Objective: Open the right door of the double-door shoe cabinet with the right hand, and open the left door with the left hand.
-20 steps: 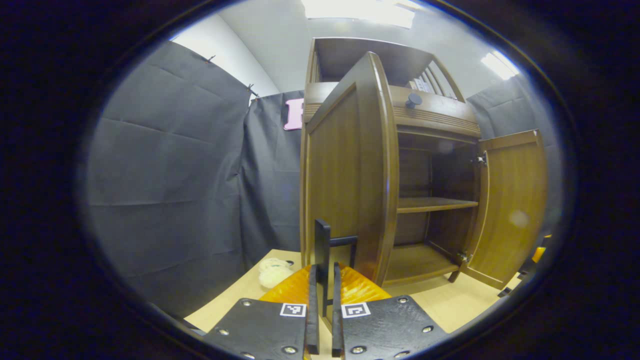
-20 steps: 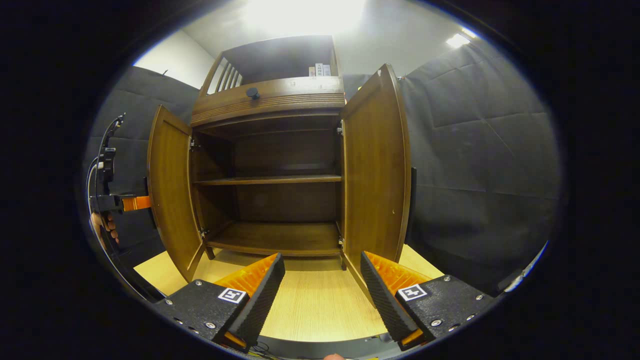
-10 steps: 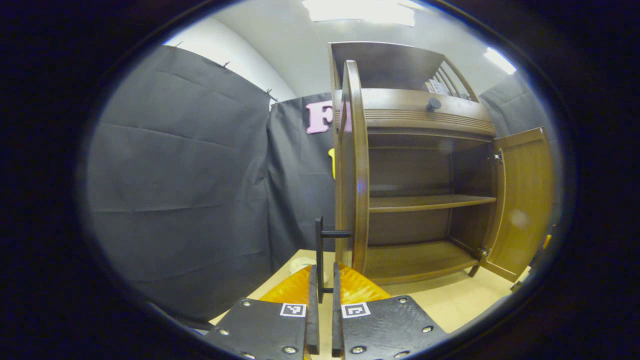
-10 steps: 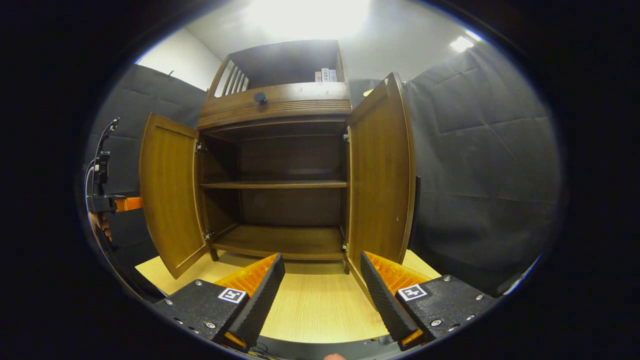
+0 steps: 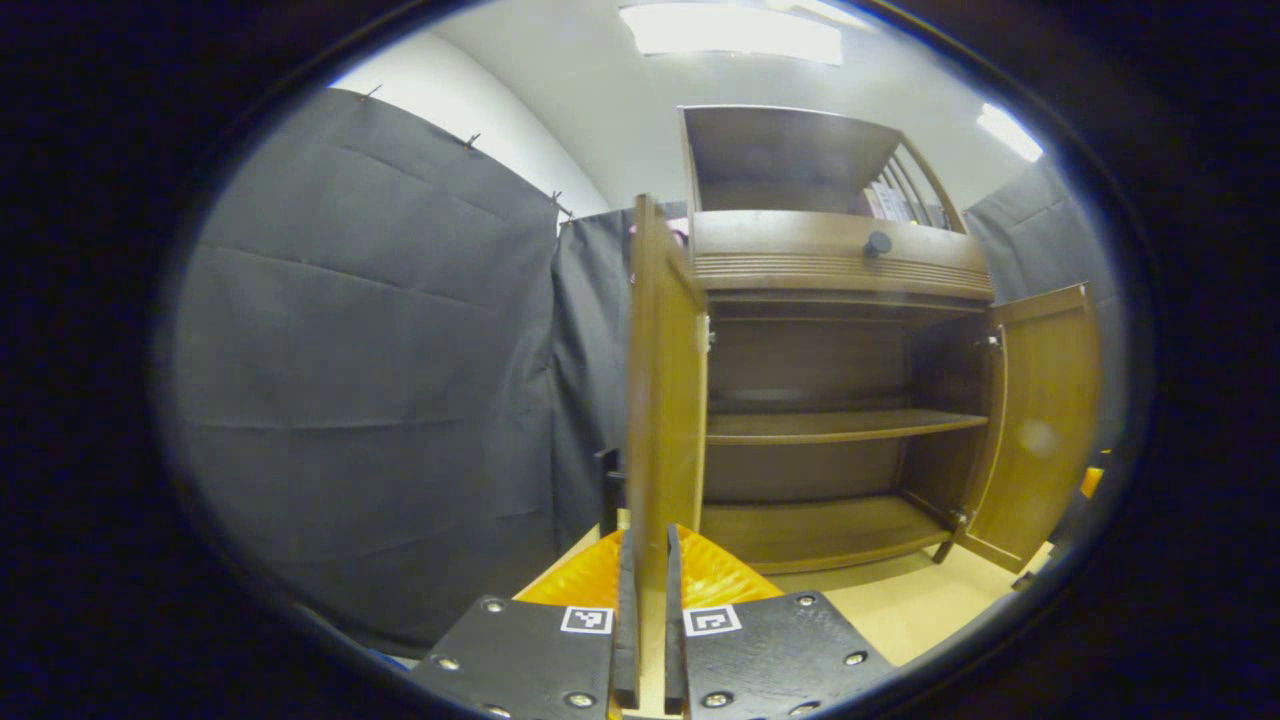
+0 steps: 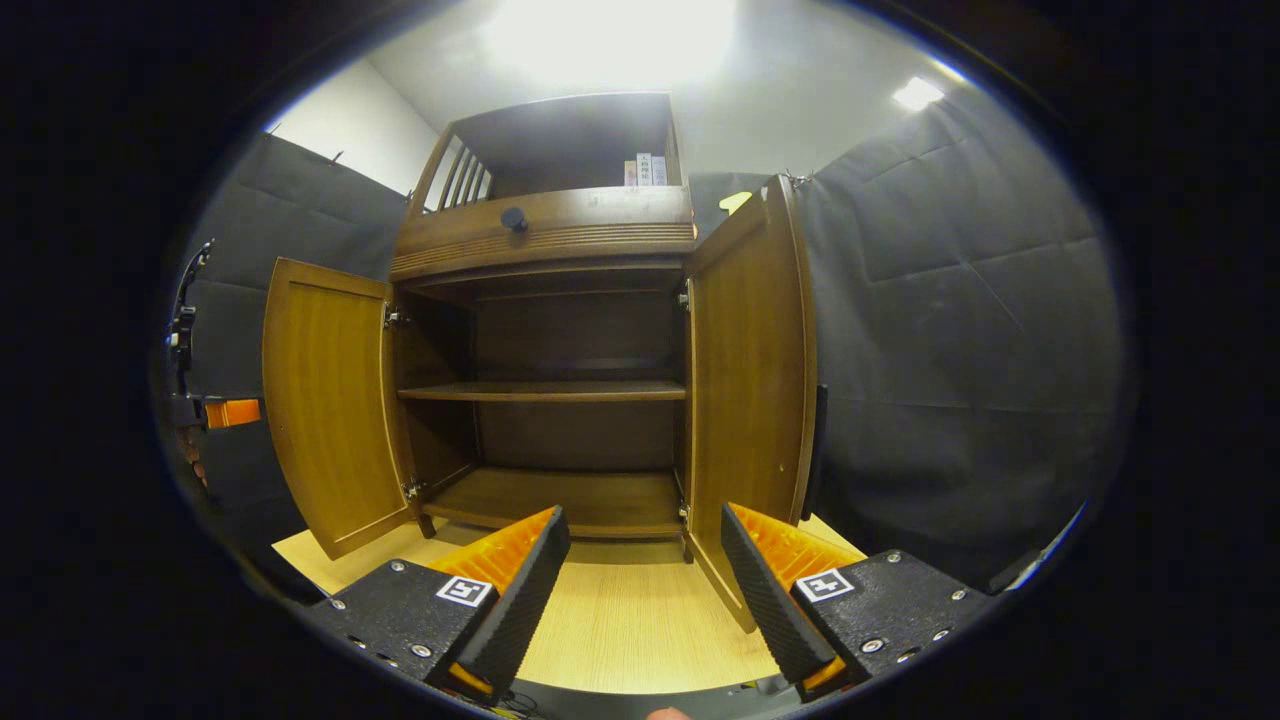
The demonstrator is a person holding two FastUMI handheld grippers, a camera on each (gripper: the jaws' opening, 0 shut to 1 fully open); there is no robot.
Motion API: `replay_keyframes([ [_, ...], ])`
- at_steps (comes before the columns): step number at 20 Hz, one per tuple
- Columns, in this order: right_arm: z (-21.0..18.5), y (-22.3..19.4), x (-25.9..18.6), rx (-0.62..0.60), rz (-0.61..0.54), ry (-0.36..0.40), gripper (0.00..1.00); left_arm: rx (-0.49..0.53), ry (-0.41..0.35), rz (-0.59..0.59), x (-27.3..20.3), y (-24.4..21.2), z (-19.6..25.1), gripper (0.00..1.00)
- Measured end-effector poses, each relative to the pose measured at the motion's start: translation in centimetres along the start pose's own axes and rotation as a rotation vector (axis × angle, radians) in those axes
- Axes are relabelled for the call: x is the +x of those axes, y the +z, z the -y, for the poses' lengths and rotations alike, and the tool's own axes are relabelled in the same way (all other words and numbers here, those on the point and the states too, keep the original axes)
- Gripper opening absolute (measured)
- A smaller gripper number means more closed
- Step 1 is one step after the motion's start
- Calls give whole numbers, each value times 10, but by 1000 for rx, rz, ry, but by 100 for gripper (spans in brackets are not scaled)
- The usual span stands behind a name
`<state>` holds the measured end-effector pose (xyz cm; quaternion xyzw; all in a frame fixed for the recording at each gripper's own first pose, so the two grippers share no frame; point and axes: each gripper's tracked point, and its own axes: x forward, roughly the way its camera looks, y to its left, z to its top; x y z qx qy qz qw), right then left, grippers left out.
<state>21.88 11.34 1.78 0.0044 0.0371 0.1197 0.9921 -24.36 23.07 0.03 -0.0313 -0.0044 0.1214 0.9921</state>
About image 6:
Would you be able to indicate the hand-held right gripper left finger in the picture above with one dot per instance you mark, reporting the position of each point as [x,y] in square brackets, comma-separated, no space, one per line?
[525,600]

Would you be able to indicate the brown wooden shoe cabinet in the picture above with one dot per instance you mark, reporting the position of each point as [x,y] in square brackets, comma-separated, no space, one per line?
[560,225]

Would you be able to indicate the black round knob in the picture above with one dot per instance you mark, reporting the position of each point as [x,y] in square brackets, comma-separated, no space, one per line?
[514,219]

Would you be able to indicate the small ceiling light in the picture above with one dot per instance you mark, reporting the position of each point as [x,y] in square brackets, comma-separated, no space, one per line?
[918,93]

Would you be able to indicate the brown wooden cabinet door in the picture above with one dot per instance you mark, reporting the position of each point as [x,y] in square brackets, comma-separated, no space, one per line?
[330,400]
[750,400]

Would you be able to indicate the black backdrop cloth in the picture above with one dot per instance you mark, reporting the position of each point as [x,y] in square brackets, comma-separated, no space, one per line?
[950,350]

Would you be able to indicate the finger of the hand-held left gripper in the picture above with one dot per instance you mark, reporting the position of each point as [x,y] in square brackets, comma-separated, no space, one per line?
[235,413]

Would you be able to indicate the wooden inner cabinet shelf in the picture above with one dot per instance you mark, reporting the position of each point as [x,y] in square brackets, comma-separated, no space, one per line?
[540,391]

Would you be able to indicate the white book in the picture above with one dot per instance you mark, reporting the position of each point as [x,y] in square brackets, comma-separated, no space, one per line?
[659,171]
[644,170]

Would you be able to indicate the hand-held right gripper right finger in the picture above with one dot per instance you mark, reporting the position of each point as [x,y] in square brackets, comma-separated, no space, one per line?
[760,600]

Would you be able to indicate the large rectangular ceiling light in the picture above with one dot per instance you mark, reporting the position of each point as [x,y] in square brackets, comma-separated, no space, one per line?
[610,35]

